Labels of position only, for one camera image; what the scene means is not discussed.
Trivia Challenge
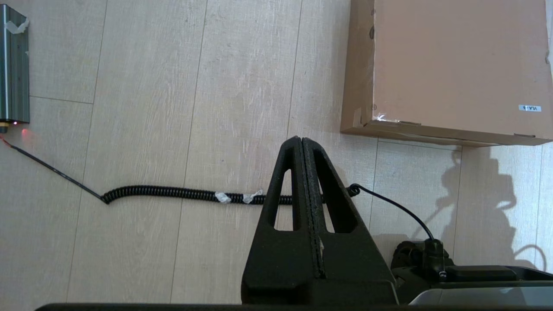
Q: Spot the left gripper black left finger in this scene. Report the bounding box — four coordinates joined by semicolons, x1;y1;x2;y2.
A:
241;136;324;305

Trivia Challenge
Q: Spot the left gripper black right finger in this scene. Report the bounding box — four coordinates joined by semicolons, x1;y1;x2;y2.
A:
302;138;398;305

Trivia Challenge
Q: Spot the brown cardboard shoe box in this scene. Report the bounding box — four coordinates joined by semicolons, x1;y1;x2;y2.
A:
340;0;553;147

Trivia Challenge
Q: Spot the grey power inverter box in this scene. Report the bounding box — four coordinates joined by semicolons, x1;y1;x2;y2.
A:
0;4;30;133

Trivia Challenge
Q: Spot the black robot wheeled base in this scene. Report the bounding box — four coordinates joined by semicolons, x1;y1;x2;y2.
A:
391;240;553;305

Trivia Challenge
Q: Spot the black corrugated cable conduit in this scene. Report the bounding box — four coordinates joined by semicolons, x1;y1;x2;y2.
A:
0;135;445;277

